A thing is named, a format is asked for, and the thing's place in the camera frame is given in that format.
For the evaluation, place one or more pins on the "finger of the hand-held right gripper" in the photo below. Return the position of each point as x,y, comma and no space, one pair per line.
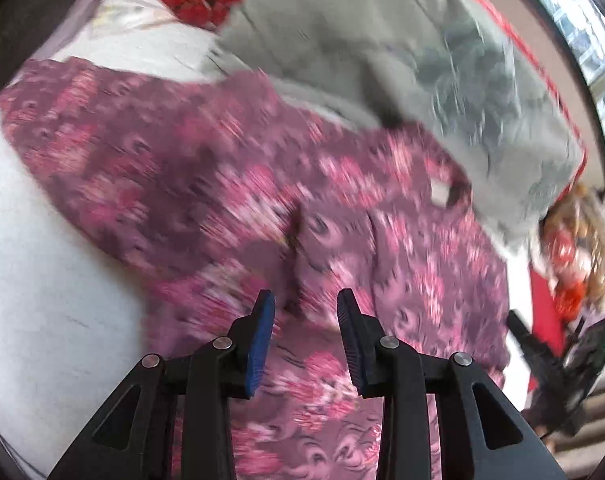
528,337

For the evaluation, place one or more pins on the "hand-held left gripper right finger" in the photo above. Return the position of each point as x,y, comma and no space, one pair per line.
351,345

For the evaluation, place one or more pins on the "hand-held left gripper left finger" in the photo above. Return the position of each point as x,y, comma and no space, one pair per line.
260,345

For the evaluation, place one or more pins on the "purple floral fleece garment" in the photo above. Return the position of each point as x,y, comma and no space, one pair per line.
222,185

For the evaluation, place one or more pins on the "plain red cloth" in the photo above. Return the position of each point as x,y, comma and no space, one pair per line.
543,310

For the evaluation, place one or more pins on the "plush toys in plastic bag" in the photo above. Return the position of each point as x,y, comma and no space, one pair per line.
567,250

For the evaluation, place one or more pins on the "white quilted bed pad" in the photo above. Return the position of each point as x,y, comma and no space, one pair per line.
42,270

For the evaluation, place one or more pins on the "grey embroidered flower pillow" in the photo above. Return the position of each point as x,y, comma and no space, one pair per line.
382,60

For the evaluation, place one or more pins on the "window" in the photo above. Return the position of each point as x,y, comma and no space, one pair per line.
582,25

